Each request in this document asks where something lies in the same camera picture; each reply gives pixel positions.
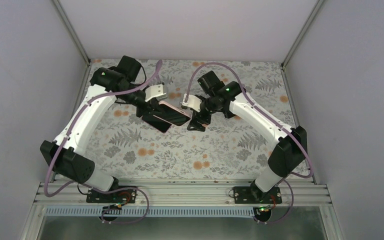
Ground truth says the pink-edged black smartphone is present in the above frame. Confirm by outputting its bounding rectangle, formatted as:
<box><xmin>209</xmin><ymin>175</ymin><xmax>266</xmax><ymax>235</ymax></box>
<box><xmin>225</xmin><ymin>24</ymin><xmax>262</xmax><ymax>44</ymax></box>
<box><xmin>156</xmin><ymin>101</ymin><xmax>191</xmax><ymax>127</ymax></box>

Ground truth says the purple smartphone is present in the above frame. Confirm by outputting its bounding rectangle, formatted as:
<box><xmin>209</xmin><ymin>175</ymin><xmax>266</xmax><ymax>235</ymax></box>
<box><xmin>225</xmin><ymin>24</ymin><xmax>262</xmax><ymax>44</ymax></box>
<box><xmin>141</xmin><ymin>114</ymin><xmax>172</xmax><ymax>133</ymax></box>

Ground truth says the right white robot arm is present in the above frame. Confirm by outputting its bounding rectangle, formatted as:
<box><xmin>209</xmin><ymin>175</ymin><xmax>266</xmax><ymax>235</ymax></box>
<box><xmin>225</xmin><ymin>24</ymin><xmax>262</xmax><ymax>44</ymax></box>
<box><xmin>181</xmin><ymin>71</ymin><xmax>307</xmax><ymax>204</ymax></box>

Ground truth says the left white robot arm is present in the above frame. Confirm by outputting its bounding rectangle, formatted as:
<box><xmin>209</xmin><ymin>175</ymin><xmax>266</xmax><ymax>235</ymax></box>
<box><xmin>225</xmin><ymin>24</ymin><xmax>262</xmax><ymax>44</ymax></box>
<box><xmin>40</xmin><ymin>56</ymin><xmax>163</xmax><ymax>203</ymax></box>

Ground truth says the floral patterned table mat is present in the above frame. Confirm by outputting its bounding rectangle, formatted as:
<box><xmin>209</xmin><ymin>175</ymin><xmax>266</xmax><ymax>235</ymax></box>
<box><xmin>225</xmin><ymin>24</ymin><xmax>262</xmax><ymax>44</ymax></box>
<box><xmin>84</xmin><ymin>60</ymin><xmax>295</xmax><ymax>180</ymax></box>

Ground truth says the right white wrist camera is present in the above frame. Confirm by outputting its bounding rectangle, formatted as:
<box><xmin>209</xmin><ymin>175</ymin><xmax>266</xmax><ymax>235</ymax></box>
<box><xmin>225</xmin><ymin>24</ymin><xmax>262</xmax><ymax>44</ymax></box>
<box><xmin>180</xmin><ymin>93</ymin><xmax>202</xmax><ymax>113</ymax></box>

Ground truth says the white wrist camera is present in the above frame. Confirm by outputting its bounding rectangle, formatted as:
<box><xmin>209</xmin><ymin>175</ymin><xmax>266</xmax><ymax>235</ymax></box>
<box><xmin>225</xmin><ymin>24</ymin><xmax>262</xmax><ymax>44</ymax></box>
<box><xmin>180</xmin><ymin>93</ymin><xmax>202</xmax><ymax>113</ymax></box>
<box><xmin>144</xmin><ymin>83</ymin><xmax>168</xmax><ymax>102</ymax></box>

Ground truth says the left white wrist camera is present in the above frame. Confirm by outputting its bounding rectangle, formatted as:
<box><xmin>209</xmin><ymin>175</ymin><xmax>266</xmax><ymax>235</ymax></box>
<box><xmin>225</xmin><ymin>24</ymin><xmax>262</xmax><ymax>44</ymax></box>
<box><xmin>144</xmin><ymin>83</ymin><xmax>168</xmax><ymax>102</ymax></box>

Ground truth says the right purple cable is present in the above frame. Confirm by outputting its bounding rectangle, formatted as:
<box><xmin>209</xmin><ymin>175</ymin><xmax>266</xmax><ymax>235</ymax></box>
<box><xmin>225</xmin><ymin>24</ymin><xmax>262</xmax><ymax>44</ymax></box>
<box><xmin>185</xmin><ymin>62</ymin><xmax>315</xmax><ymax>225</ymax></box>

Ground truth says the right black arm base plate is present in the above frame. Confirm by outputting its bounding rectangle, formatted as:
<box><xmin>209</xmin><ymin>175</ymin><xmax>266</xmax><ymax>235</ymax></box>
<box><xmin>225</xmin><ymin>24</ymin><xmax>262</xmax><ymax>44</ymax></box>
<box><xmin>232</xmin><ymin>186</ymin><xmax>283</xmax><ymax>204</ymax></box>

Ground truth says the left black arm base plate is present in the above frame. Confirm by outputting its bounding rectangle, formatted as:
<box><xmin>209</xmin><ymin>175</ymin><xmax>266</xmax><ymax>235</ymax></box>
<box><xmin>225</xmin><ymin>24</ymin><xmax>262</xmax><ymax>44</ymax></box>
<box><xmin>84</xmin><ymin>186</ymin><xmax>137</xmax><ymax>204</ymax></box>

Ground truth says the aluminium rail frame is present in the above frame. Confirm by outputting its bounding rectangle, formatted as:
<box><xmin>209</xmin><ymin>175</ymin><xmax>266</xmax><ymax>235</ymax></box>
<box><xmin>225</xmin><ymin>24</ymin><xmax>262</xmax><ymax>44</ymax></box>
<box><xmin>33</xmin><ymin>179</ymin><xmax>332</xmax><ymax>207</ymax></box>

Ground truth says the white slotted cable duct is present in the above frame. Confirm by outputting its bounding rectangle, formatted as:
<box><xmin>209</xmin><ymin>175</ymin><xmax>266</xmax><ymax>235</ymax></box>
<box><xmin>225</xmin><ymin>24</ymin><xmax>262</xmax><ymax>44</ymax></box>
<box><xmin>43</xmin><ymin>205</ymin><xmax>255</xmax><ymax>218</ymax></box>

